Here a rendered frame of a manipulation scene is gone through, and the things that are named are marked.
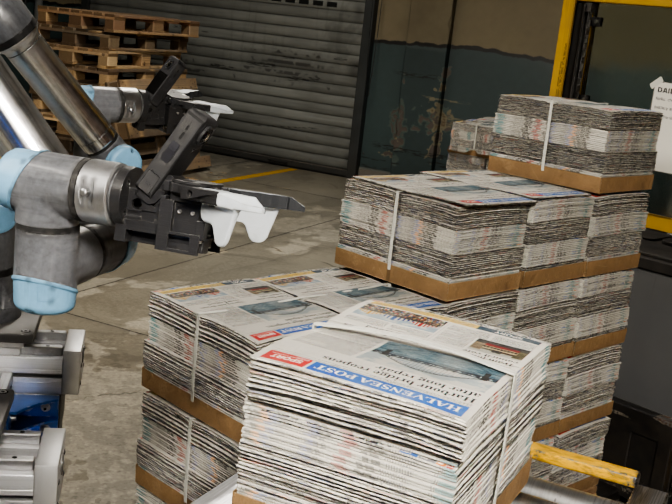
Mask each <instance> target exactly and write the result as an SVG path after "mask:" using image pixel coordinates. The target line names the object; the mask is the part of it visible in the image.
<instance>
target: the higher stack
mask: <svg viewBox="0 0 672 504"><path fill-rule="evenodd" d="M500 96H501V97H500V98H499V99H500V100H498V101H499V104H500V105H498V106H499V107H498V109H499V110H497V113H495V114H497V115H496V116H495V117H496V118H495V119H496V120H495V123H494V126H493V127H495V128H494V129H493V130H495V131H493V132H497V133H493V134H496V135H494V136H493V137H494V138H493V139H492V140H493V143H492V145H493V146H492V147H493V148H492V150H493V151H492V152H491V155H492V156H496V157H501V158H506V159H511V160H516V161H521V162H526V163H531V164H536V165H541V171H544V166H546V167H551V168H556V169H561V170H566V171H571V172H576V173H581V174H586V175H591V176H595V177H600V178H607V177H624V176H641V175H652V174H653V173H651V172H653V171H655V170H654V169H655V164H656V160H655V159H656V158H657V153H658V151H656V148H655V147H656V144H657V143H655V142H657V141H658V140H657V139H658V138H655V137H659V135H658V134H660V133H659V131H660V128H661V127H660V126H661V121H662V120H663V119H662V116H664V115H662V114H663V113H661V112H657V111H652V110H647V109H641V108H633V107H625V106H617V105H608V104H609V103H596V102H591V101H585V100H579V99H572V98H563V97H553V96H540V95H515V94H510V95H500ZM657 117H659V118H657ZM495 172H496V171H495ZM496 173H501V172H496ZM501 174H505V173H501ZM505 175H510V174H505ZM510 176H514V177H519V176H515V175H510ZM519 178H523V179H528V180H532V181H537V182H541V183H545V184H550V185H554V186H559V187H563V188H568V189H572V190H576V191H580V192H585V193H589V194H592V196H589V197H593V198H595V200H594V202H595V205H593V209H594V210H592V217H590V218H591V219H590V224H589V229H588V232H587V235H586V236H587V238H589V241H588V245H587V246H586V248H587V249H586V251H585V252H586V256H585V258H584V261H587V264H588V262H589V261H595V260H602V259H608V258H614V257H621V256H627V255H633V254H638V252H639V249H640V248H639V247H640V245H641V242H640V241H641V240H642V239H643V238H642V237H641V236H642V231H645V230H644V229H646V221H647V220H645V219H647V216H648V215H646V214H648V213H649V212H647V208H648V203H647V202H650V201H648V198H649V197H650V196H649V194H648V193H644V192H641V191H638V190H637V191H625V192H613V193H601V194H598V193H594V192H589V191H584V190H580V189H575V188H570V187H566V186H561V185H557V184H552V183H547V182H543V181H538V180H533V179H529V178H524V177H519ZM633 274H634V271H633V270H630V269H626V270H620V271H615V272H609V273H604V274H599V275H593V276H588V277H579V278H577V279H579V280H580V281H579V282H580V283H579V285H580V286H579V288H578V289H577V290H579V291H580V292H578V294H576V295H577V297H578V298H577V300H575V301H576V303H575V304H577V305H576V306H575V309H574V310H575V311H574V312H575V313H574V314H573V315H574V316H573V317H575V318H576V321H575V324H574V325H575V329H574V331H575V332H574V333H573V337H572V339H571V340H572V341H574V342H575V344H576V342H578V341H581V340H585V339H588V338H592V337H596V336H599V335H603V334H607V333H611V332H615V331H619V330H623V329H625V327H626V325H628V323H627V319H628V317H629V311H630V310H629V308H630V307H628V306H629V305H628V303H629V301H630V300H629V298H630V295H631V289H632V288H631V287H630V286H632V285H631V284H632V281H633V280H634V278H633V277H634V276H633ZM620 349H622V347H621V345H619V344H616V345H612V346H608V347H605V348H601V349H598V350H594V351H591V352H587V353H584V354H580V355H576V356H569V357H566V358H564V359H566V360H568V361H569V362H568V363H569V367H567V369H568V372H567V376H566V378H564V379H565V380H564V383H565V384H564V385H563V386H564V387H563V388H564V389H563V392H562V398H564V399H563V403H562V404H561V405H562V406H561V408H562V409H561V410H560V412H561V415H560V417H559V419H560V420H561V419H563V418H566V417H569V416H572V415H575V414H578V413H581V412H584V411H587V410H590V409H593V408H595V407H598V406H601V405H604V404H607V403H609V402H612V401H611V400H612V397H613V396H612V395H613V394H614V391H615V390H614V388H616V387H615V380H618V379H619V378H618V375H619V373H618V372H619V369H620V364H621V362H619V360H620V357H621V356H620V353H622V352H621V350H620ZM610 421H611V418H609V417H607V416H604V417H602V418H599V419H596V420H594V421H591V422H588V423H585V424H583V425H580V426H577V427H575V428H572V429H569V430H567V431H564V432H561V433H559V434H557V435H554V436H553V437H554V444H553V447H554V448H558V449H561V450H565V451H569V452H572V453H576V454H579V455H583V456H587V457H590V458H594V459H597V460H601V461H602V458H603V453H604V452H603V451H602V450H603V446H604V445H603V443H604V440H605V438H604V437H605V436H606V434H607V433H608V431H609V430H608V429H609V426H610ZM551 466H552V467H553V468H552V469H551V472H550V474H549V477H548V478H549V480H548V481H550V482H553V483H557V484H560V485H563V486H569V485H571V484H573V483H576V482H578V481H580V480H583V479H585V478H587V477H590V475H586V474H583V473H579V472H576V471H572V470H569V469H565V468H562V467H558V466H555V465H551Z"/></svg>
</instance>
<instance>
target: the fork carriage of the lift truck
mask: <svg viewBox="0 0 672 504"><path fill-rule="evenodd" d="M612 400H614V403H613V408H612V413H611V414H610V415H607V417H609V418H611V421H610V426H609V429H608V430H609V431H608V433H607V434H606V436H605V437H604V438H605V440H604V443H603V445H604V446H603V450H602V451H603V452H604V453H603V458H602V461H604V462H608V463H612V464H615V465H619V466H622V467H626V468H629V469H633V470H637V471H640V473H641V475H640V481H639V483H638V485H642V486H645V487H649V488H652V489H656V490H659V491H663V492H666V493H668V492H669V487H670V482H671V477H672V418H671V417H668V416H666V415H663V414H660V413H658V412H655V411H652V410H650V409H647V408H644V407H642V406H639V405H636V404H634V403H631V402H628V401H626V400H623V399H620V398H618V397H615V396H613V397H612ZM599 480H601V481H604V482H606V483H608V484H610V485H612V486H615V487H617V488H618V489H619V495H620V496H622V497H624V498H627V499H629V497H630V495H631V493H632V491H633V489H634V488H631V487H628V486H624V485H621V484H617V483H614V482H610V481H607V480H603V479H600V478H599Z"/></svg>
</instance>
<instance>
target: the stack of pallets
mask: <svg viewBox="0 0 672 504"><path fill-rule="evenodd" d="M58 13H60V14H68V15H69V22H58ZM99 18H101V19H105V25H99ZM37 21H38V32H39V33H40V34H41V35H42V37H43V38H44V39H45V41H46V42H47V43H48V44H49V46H50V47H51V48H52V49H53V50H59V56H58V55H57V56H58V57H59V59H60V60H61V61H62V62H63V64H64V65H65V66H66V67H67V69H68V70H69V71H70V73H71V74H72V75H73V76H74V78H75V79H76V80H77V82H78V83H79V84H80V85H92V86H105V82H113V81H117V80H129V79H154V77H155V72H159V70H160V69H161V68H162V66H163V65H164V64H165V62H166V61H167V60H168V58H169V57H170V56H175V57H176V58H178V59H179V60H180V57H181V53H187V42H188V37H194V38H199V35H198V33H199V25H200V22H198V21H190V20H179V19H173V18H165V17H156V16H147V15H139V14H131V13H120V12H109V11H98V10H86V9H75V8H64V7H52V6H41V5H38V20H37ZM136 21H140V22H145V29H136ZM169 23H170V24H178V25H181V34H179V33H169ZM50 30H51V31H59V32H62V39H58V38H50ZM88 35H89V36H97V37H100V40H88ZM124 37H127V38H135V39H136V43H135V44H123V43H124ZM157 39H164V40H170V49H157V46H156V43H157ZM83 54H91V55H95V56H83ZM118 54H123V55H127V60H118ZM151 54H152V55H160V56H164V57H163V65H151V64H150V59H151ZM87 72H89V73H87ZM123 72H129V73H135V77H123ZM29 93H32V99H33V103H34V104H35V105H36V107H37V108H38V110H39V111H40V113H41V114H42V116H43V117H44V119H47V120H53V121H57V123H48V124H49V126H50V127H51V129H52V130H53V132H54V133H55V135H56V136H57V137H58V139H59V140H60V142H61V143H62V145H63V146H64V148H65V149H66V151H67V152H68V153H69V155H73V146H74V139H73V137H72V136H71V135H70V134H69V132H68V131H67V130H66V129H65V128H64V126H63V125H62V124H61V123H60V121H59V120H58V119H57V118H56V117H55V115H54V114H53V113H52V112H51V110H50V109H49V108H48V107H47V106H46V104H45V103H44V102H43V101H42V99H41V98H40V97H39V96H38V95H37V93H36V92H35V91H34V90H33V88H32V87H31V86H30V90H29Z"/></svg>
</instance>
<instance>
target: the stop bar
mask: <svg viewBox="0 0 672 504"><path fill-rule="evenodd" d="M532 442H533V441H532ZM530 449H531V452H530V454H531V455H533V456H532V459H534V460H537V461H541V462H544V463H548V464H551V465H555V466H558V467H562V468H565V469H569V470H572V471H576V472H579V473H583V474H586V475H590V476H593V477H596V478H600V479H603V480H607V481H610V482H614V483H617V484H621V485H624V486H628V487H631V488H636V487H637V485H638V483H639V481H640V475H641V473H640V471H637V470H633V469H629V468H626V467H622V466H619V465H615V464H612V463H608V462H604V461H601V460H597V459H594V458H590V457H587V456H583V455H579V454H576V453H572V452H569V451H565V450H561V449H558V448H554V447H551V446H547V445H544V444H540V443H536V442H533V444H532V445H531V448H530Z"/></svg>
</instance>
